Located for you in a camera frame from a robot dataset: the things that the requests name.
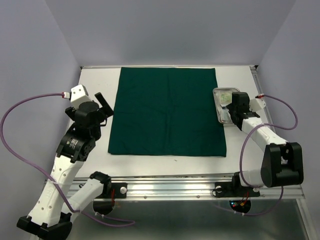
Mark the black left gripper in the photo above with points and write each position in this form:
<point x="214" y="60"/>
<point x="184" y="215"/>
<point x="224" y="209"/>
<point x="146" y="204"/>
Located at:
<point x="106" y="110"/>

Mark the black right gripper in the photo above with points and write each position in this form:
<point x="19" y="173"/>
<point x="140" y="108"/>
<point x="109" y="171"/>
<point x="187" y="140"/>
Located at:
<point x="230" y="108"/>

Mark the green printed gauze packet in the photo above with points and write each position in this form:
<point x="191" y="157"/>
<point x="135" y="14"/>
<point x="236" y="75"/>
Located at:
<point x="225" y="97"/>

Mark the stainless steel instrument tray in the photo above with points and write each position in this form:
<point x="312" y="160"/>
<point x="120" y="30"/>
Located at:
<point x="222" y="112"/>

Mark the green surgical drape cloth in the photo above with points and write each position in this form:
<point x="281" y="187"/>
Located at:
<point x="166" y="112"/>

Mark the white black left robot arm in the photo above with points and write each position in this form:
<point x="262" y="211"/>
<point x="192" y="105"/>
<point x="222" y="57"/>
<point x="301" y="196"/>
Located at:
<point x="53" y="215"/>

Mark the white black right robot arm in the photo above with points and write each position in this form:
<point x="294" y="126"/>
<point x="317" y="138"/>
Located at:
<point x="282" y="162"/>

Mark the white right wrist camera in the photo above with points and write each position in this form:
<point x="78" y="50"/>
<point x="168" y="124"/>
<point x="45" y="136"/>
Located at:
<point x="257" y="104"/>

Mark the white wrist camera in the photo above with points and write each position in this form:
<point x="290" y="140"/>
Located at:
<point x="257" y="104"/>
<point x="79" y="95"/>

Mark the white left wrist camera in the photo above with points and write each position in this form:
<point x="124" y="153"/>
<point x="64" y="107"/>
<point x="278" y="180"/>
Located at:
<point x="79" y="95"/>

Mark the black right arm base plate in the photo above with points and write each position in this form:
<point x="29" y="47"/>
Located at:
<point x="226" y="189"/>

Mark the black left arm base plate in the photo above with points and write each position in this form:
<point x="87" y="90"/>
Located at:
<point x="115" y="190"/>

